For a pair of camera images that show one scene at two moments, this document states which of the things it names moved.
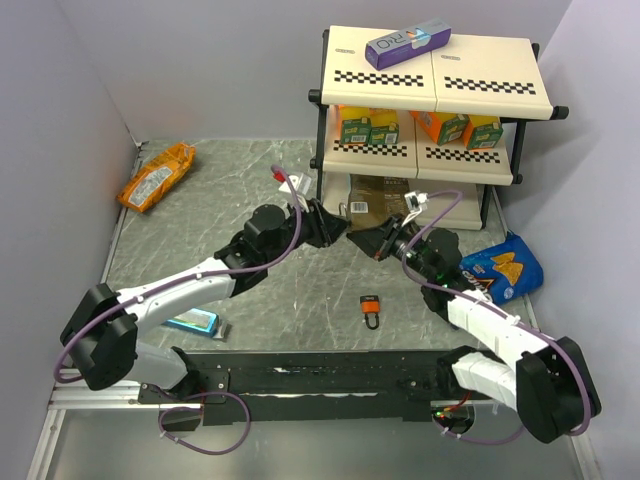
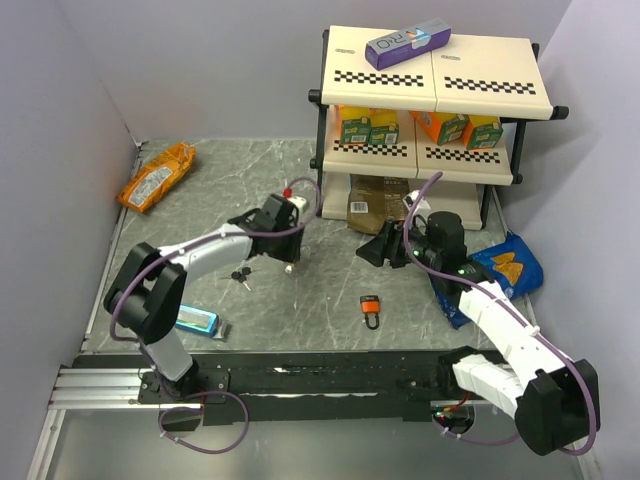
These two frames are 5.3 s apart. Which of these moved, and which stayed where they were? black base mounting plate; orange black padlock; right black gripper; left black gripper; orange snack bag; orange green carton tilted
Moved: left black gripper; right black gripper
Stayed: black base mounting plate; orange green carton tilted; orange black padlock; orange snack bag
